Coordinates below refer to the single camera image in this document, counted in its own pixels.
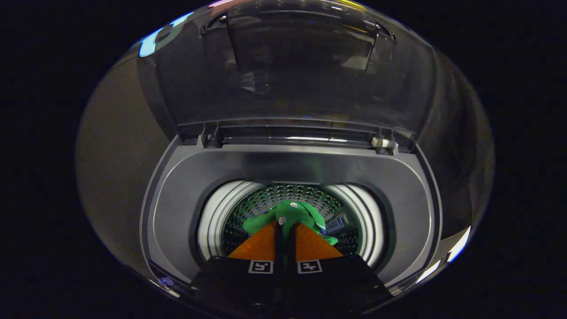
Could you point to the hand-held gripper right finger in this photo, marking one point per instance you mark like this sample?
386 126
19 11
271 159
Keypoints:
291 246

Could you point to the green polo shirt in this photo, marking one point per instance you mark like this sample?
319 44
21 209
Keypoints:
292 212

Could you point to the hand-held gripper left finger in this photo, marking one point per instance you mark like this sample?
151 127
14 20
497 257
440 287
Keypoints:
278 246

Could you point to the dark transparent washing machine lid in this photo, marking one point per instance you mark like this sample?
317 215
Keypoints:
310 79

